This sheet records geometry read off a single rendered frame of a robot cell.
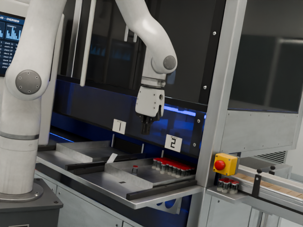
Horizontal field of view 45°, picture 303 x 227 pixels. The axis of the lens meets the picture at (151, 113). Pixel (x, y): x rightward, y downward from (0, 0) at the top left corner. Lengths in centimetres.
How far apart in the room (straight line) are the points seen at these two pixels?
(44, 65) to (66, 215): 123
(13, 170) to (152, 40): 59
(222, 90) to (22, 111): 75
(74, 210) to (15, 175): 97
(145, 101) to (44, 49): 39
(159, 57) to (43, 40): 36
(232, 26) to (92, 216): 119
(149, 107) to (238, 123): 50
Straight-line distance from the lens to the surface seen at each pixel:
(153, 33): 120
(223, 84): 147
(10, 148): 119
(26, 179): 122
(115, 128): 183
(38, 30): 116
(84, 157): 161
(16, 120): 117
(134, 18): 124
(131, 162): 162
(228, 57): 147
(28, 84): 110
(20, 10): 199
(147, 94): 129
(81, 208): 208
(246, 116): 169
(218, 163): 144
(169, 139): 161
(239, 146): 170
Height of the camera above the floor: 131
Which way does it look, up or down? 6 degrees down
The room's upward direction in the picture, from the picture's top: 9 degrees clockwise
